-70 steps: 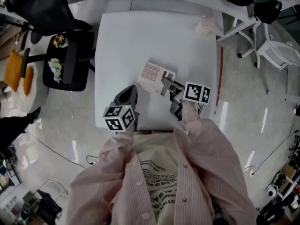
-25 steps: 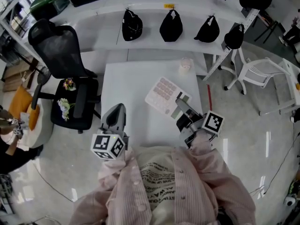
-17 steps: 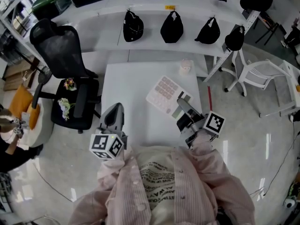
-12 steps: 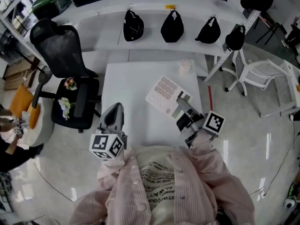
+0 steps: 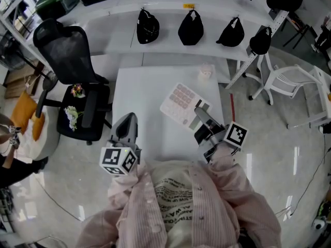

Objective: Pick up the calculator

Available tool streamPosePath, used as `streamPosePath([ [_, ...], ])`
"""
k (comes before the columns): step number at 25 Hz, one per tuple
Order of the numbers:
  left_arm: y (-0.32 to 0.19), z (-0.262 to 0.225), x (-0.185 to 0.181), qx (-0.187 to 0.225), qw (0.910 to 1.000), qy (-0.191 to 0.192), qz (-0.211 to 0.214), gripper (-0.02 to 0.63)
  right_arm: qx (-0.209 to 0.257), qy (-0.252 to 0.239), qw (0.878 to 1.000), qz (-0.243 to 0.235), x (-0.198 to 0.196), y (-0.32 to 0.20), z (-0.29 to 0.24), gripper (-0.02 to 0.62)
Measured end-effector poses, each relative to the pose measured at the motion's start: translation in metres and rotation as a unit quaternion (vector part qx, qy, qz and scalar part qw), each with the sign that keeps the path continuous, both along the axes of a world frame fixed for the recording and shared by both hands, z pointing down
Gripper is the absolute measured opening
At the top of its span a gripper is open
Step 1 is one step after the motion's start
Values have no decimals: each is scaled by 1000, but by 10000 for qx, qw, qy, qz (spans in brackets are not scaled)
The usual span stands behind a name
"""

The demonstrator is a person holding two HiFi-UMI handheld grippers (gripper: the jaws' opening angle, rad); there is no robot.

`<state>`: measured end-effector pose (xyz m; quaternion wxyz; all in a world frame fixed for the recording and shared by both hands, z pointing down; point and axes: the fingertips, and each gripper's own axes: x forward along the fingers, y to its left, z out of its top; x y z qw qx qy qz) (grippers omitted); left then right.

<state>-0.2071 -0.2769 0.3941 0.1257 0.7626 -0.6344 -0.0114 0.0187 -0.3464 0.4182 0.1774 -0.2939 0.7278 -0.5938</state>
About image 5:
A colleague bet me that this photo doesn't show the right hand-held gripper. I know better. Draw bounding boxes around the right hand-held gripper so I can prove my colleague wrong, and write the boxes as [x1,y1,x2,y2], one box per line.
[193,106,249,164]

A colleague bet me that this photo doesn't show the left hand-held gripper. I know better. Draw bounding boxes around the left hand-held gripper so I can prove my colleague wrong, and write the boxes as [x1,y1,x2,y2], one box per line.
[99,112,143,176]

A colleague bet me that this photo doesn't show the white calculator with pink keys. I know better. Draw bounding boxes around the white calculator with pink keys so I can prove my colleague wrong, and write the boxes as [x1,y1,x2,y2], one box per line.
[159,82,214,132]

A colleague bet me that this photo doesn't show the person's left forearm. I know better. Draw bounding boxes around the person's left forearm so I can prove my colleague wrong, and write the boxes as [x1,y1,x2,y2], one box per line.
[76,168,156,248]

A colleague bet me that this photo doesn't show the person's right forearm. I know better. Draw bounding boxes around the person's right forearm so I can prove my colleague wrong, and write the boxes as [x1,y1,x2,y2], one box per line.
[210,146,282,248]

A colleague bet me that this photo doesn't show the red floor strip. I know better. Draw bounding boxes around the red floor strip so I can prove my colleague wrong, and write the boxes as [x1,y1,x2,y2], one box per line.
[229,92,236,123]

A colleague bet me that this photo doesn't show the pale pink mug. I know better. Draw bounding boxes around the pale pink mug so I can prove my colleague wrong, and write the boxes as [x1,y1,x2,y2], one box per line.
[197,63,216,84]

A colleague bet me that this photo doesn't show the white flower bunch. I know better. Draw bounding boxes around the white flower bunch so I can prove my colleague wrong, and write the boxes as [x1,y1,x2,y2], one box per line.
[64,105,84,132]

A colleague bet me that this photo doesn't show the pink yellow flower bunch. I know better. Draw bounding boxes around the pink yellow flower bunch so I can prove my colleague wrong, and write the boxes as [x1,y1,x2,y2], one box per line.
[70,83,86,99]

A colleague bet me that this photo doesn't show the white beanbag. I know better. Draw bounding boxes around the white beanbag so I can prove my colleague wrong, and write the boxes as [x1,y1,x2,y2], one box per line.
[17,104,62,162]

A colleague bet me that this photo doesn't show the person's torso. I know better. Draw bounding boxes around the person's torso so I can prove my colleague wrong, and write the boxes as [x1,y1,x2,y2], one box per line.
[116,160,241,248]

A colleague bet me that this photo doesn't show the small orange cushion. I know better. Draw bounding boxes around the small orange cushion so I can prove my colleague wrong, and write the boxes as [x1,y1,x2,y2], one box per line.
[31,112,46,142]

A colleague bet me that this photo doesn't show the black standing fan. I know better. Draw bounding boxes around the black standing fan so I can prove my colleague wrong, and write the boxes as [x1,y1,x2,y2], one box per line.
[0,34,59,91]

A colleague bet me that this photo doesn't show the white metal shelf rack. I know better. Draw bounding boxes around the white metal shelf rack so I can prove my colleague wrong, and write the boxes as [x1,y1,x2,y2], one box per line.
[0,0,308,90]

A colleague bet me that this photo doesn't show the black mesh office chair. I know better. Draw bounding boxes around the black mesh office chair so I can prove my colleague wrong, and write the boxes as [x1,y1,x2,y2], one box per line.
[33,18,113,146]

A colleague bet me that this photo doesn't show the large orange cushion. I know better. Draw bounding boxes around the large orange cushion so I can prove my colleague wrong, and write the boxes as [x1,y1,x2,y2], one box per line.
[10,90,38,135]

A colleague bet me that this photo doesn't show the flat brown cardboard boxes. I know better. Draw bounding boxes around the flat brown cardboard boxes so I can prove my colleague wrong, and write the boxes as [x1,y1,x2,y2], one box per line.
[4,60,45,100]

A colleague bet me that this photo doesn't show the black tripod stand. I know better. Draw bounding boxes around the black tripod stand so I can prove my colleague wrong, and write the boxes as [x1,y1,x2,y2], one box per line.
[281,11,319,49]

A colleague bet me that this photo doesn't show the green storage case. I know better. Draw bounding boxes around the green storage case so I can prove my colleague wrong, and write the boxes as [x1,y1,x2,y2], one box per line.
[35,0,80,21]

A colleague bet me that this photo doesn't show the black floor cable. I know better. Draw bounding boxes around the black floor cable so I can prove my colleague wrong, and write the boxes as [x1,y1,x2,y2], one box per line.
[289,132,331,216]
[33,174,85,222]

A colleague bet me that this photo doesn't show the white round camera device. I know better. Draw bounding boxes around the white round camera device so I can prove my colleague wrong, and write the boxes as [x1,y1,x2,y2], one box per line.
[311,215,327,231]

